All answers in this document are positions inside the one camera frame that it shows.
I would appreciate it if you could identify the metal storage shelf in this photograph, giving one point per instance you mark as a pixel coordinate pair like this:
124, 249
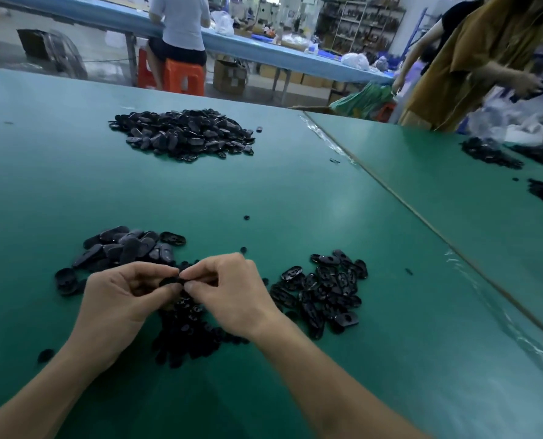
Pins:
368, 22

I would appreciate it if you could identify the pile of small black buttons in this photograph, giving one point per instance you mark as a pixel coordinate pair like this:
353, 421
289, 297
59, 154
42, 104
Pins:
185, 338

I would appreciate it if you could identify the person's left hand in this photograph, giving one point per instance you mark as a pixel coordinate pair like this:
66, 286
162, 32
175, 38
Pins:
120, 306

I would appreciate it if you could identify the long blue work table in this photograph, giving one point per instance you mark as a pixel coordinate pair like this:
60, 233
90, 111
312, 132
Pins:
88, 15

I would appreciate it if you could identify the red plastic stool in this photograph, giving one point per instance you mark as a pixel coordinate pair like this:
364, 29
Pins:
384, 112
185, 77
148, 70

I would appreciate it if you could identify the person's right hand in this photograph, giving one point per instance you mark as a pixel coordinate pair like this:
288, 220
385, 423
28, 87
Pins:
235, 292

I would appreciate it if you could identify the small open cardboard box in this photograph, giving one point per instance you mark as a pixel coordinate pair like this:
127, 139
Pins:
230, 77

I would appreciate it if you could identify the green striped bag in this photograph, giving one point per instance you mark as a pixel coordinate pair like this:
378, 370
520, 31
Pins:
363, 100

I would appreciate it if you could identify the blue shelving rack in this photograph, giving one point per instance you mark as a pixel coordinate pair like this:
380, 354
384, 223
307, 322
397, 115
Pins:
418, 27

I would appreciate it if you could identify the white plastic bag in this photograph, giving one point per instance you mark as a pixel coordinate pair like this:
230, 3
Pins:
223, 22
355, 61

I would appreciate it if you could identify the pile of black oval shells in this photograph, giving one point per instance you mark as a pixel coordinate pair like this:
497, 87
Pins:
322, 292

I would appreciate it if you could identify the person's right forearm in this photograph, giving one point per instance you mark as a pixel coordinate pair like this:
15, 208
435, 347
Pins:
335, 393

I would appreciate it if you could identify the grey floor fan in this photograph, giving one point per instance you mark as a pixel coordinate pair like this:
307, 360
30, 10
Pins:
54, 53

